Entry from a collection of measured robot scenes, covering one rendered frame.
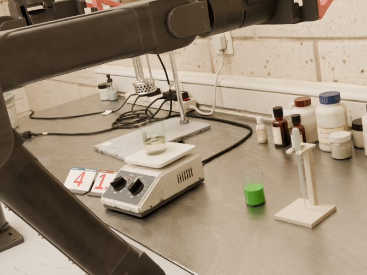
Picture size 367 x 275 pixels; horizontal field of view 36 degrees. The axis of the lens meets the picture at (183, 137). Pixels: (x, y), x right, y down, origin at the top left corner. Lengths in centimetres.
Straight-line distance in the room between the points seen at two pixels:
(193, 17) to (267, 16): 13
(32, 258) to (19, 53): 61
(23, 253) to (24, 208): 55
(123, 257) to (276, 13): 36
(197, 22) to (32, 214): 27
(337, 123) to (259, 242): 43
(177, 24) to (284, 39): 97
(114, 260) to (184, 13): 28
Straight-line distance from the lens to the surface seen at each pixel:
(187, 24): 64
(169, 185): 117
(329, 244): 95
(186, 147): 122
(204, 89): 183
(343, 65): 145
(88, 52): 59
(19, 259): 112
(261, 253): 94
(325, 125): 131
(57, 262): 106
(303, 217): 102
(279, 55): 160
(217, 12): 68
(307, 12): 74
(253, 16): 72
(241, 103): 170
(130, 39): 61
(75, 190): 137
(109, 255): 64
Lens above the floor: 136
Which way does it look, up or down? 17 degrees down
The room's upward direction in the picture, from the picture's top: 11 degrees counter-clockwise
